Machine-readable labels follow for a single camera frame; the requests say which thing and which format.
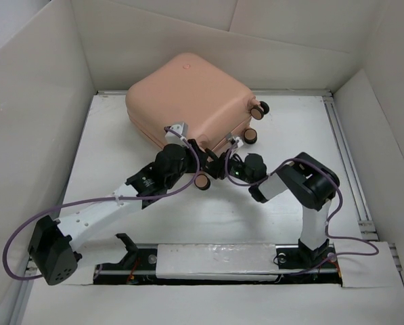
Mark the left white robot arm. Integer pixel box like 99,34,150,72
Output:
28,139,208,286

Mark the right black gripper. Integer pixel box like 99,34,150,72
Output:
202,148,254,185

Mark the pink hard-shell suitcase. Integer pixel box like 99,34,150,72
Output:
125,51,270,190

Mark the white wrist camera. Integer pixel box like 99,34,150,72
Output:
164,122,188,146
225,133,244,150

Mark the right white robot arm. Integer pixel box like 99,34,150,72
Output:
204,150,340,269

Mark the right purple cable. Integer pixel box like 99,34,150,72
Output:
225,140,380,275

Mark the aluminium frame rail right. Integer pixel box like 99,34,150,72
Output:
322,91,380,242

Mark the purple cable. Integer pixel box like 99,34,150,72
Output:
2,127,201,280
225,140,380,275

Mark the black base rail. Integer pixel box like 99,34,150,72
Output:
93,243,342,286

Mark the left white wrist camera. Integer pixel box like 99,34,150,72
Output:
164,122,188,146

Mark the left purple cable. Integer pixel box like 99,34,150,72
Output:
2,127,201,280

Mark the white foam cover block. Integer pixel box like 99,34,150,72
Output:
156,244,279,281

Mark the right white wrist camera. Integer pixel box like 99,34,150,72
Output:
225,133,244,150

